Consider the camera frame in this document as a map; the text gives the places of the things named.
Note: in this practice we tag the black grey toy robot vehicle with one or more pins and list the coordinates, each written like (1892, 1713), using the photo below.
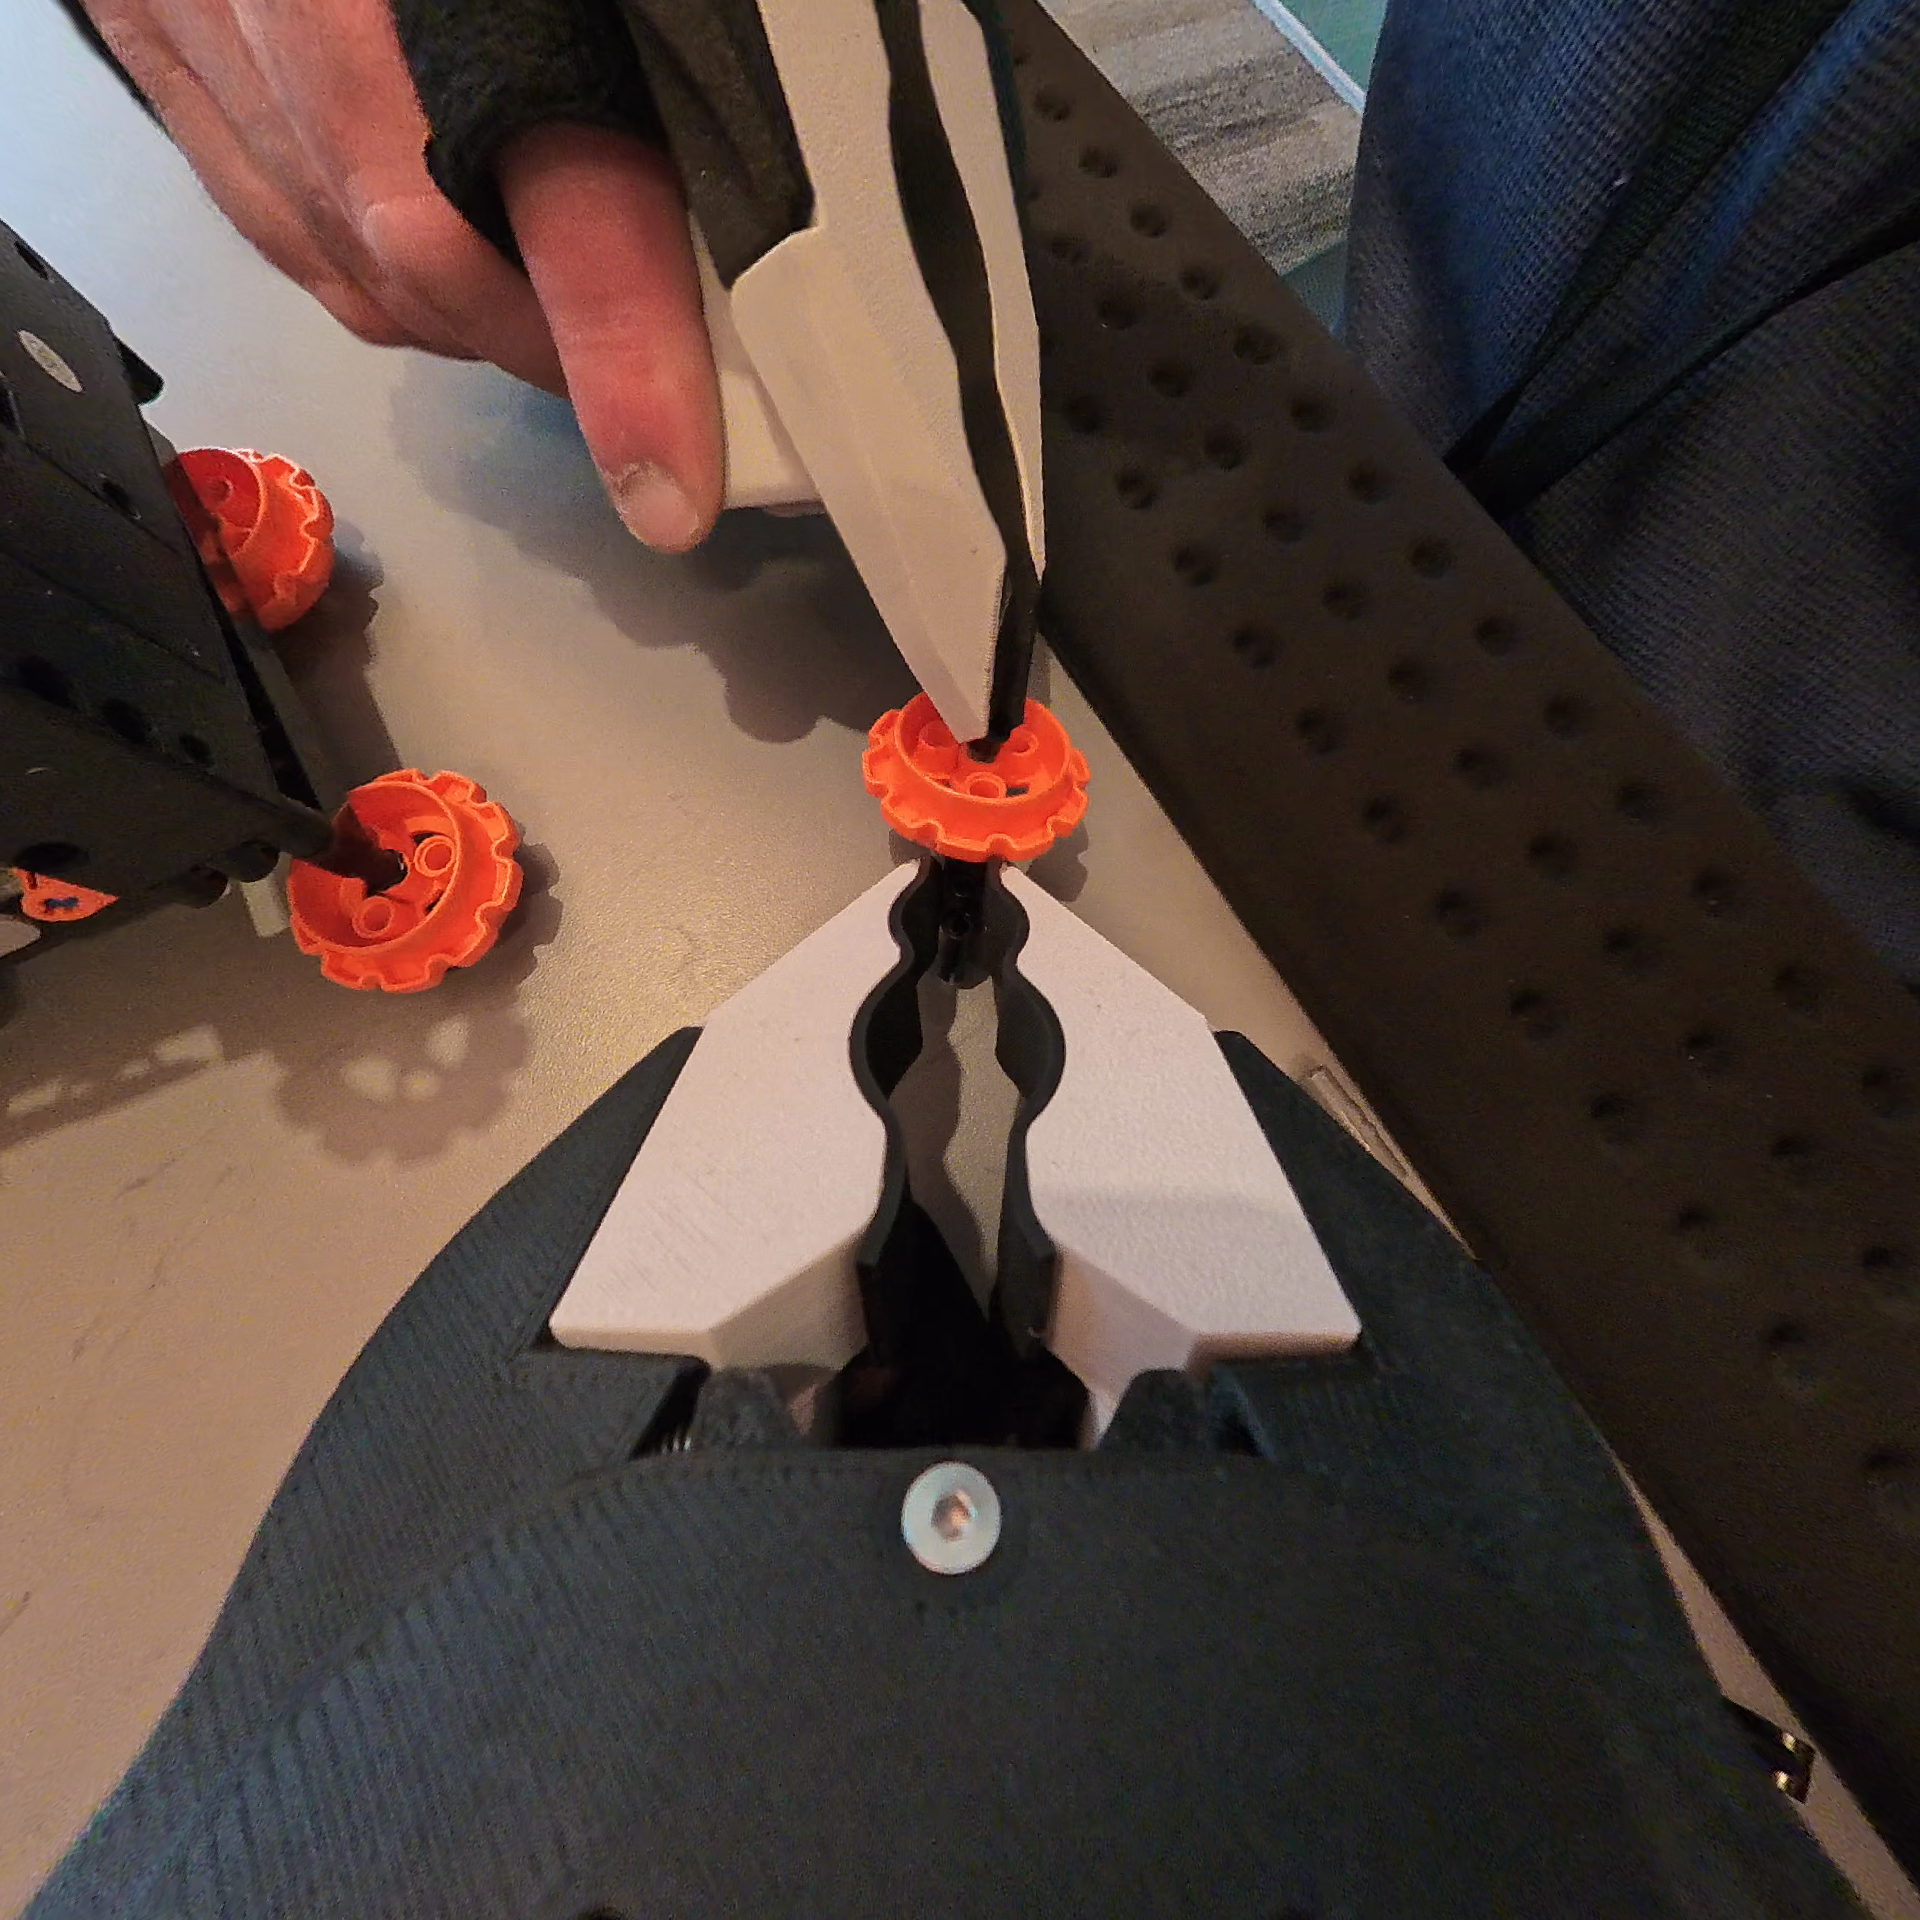
(123, 692)

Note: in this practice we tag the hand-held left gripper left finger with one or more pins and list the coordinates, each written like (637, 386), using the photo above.
(750, 1172)

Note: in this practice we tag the black dimpled mat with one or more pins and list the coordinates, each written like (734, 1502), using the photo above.
(1563, 990)

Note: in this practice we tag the person's right hand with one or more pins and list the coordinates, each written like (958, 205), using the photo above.
(615, 363)

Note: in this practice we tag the black toy axle pin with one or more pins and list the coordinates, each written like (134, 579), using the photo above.
(962, 916)

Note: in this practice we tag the orange toy gear wheel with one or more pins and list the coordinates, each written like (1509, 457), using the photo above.
(258, 537)
(47, 894)
(406, 877)
(978, 775)

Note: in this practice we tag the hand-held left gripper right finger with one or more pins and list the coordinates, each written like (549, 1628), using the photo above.
(1172, 1172)

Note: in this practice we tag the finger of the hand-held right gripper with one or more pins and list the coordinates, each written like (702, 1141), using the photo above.
(997, 271)
(872, 363)

